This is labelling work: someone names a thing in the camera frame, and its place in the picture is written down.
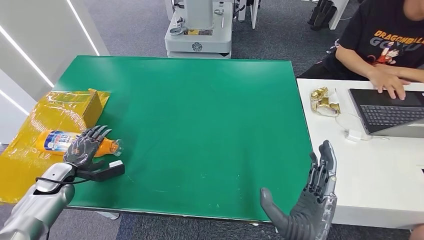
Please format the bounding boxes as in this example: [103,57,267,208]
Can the white furniture legs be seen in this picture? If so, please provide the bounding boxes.
[237,0,260,30]

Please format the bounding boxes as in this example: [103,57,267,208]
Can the orange plastic bottle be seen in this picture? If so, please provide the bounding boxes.
[34,129,124,158]

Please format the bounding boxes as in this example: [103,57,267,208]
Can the person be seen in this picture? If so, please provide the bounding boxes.
[296,0,424,101]

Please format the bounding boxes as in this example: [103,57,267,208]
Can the dark grey laptop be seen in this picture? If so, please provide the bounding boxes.
[348,88,424,139]

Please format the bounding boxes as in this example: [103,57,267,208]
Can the white slanted furniture panel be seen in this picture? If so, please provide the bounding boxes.
[328,0,350,31]

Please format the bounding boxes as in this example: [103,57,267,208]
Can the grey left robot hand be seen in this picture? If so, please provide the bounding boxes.
[62,125,113,173]

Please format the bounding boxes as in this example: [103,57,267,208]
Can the crumpled gold foil wrapper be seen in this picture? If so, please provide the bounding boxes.
[309,86,342,118]

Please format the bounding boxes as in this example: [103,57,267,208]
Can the thin white cable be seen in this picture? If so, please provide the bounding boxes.
[334,112,391,143]

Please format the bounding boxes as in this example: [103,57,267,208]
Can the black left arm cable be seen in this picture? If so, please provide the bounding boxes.
[34,176,91,187]

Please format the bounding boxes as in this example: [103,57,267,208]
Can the white charger adapter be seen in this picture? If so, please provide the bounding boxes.
[343,129,363,143]

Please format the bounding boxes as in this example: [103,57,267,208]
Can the person's right hand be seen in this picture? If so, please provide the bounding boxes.
[366,67,412,101]

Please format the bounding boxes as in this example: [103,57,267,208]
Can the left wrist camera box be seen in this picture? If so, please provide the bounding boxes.
[77,159,126,183]

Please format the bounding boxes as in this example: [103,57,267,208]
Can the yellow film wrapped cardboard box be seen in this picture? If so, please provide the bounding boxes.
[0,88,111,205]

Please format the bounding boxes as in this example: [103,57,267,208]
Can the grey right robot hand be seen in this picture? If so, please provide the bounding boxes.
[259,139,338,240]

